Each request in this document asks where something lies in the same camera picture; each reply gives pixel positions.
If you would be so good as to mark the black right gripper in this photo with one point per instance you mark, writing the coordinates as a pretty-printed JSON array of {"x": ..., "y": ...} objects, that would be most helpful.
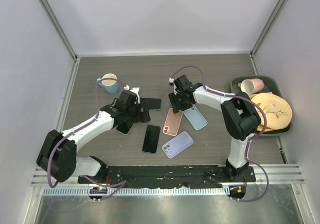
[{"x": 176, "y": 106}]

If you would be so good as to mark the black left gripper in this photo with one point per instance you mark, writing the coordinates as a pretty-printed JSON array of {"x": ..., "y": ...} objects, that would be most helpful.
[{"x": 143, "y": 116}]

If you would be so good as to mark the pink phone case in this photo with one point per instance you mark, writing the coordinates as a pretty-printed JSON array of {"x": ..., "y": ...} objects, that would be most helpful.
[{"x": 172, "y": 123}]

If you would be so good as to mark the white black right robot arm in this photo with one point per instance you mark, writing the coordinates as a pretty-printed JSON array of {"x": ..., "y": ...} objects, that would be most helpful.
[{"x": 239, "y": 114}]

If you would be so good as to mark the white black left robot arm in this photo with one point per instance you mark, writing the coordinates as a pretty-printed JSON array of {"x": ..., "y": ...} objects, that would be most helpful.
[{"x": 58, "y": 155}]

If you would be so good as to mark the light blue phone case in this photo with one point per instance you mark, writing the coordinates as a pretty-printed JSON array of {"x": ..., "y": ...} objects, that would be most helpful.
[{"x": 195, "y": 118}]

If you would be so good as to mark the lavender phone case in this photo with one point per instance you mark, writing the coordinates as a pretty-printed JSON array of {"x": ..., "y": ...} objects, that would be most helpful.
[{"x": 178, "y": 144}]

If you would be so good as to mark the silver edged black smartphone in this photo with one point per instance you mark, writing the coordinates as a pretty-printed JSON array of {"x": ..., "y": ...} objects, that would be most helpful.
[{"x": 124, "y": 128}]

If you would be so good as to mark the blue edged black smartphone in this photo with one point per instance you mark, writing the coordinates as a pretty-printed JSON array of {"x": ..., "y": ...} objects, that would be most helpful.
[{"x": 151, "y": 139}]

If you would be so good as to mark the blue ceramic mug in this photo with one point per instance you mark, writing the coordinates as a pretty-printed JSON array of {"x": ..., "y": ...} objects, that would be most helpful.
[{"x": 110, "y": 85}]

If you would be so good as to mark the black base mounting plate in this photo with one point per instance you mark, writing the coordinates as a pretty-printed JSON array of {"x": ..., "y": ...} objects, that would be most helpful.
[{"x": 171, "y": 176}]

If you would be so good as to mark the pink white mug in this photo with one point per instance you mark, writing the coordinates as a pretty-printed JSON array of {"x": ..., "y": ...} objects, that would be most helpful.
[{"x": 251, "y": 86}]

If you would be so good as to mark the dark green tray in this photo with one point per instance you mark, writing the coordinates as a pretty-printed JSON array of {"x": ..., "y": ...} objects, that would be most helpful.
[{"x": 264, "y": 91}]

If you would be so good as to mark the yellow bird plate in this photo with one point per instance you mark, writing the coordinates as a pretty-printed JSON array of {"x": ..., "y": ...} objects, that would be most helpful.
[{"x": 277, "y": 110}]

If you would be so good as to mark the perforated white cable tray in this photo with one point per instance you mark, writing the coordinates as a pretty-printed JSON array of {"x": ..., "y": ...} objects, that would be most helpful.
[{"x": 96, "y": 191}]

